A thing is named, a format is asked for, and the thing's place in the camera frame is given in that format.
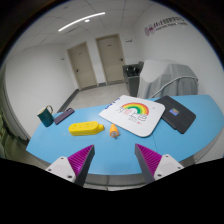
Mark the small round ceiling light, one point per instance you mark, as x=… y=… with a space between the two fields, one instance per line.
x=87 y=20

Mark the grey sofa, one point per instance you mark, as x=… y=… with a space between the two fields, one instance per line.
x=132 y=83

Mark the beige door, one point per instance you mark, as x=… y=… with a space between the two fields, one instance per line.
x=111 y=58
x=82 y=66

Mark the black bag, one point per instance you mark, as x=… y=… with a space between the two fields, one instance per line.
x=132 y=70

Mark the grey cloth-covered furniture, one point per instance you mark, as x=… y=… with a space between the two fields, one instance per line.
x=166 y=78

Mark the dark grey tablet case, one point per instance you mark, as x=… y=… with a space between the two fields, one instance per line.
x=176 y=115

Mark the orange charger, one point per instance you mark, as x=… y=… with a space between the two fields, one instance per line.
x=114 y=131

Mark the white rainbow-printed paper bag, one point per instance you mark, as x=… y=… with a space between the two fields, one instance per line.
x=133 y=118

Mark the wall logo sign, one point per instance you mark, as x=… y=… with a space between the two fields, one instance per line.
x=163 y=26

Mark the purple smartphone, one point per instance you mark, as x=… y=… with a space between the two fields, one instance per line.
x=64 y=116

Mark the yellow power strip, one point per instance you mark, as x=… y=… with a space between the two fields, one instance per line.
x=85 y=128

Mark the long ceiling light strip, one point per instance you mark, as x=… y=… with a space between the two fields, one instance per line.
x=81 y=20

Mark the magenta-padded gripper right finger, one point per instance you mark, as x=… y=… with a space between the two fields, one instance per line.
x=165 y=165

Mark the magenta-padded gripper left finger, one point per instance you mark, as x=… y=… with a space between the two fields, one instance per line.
x=63 y=166

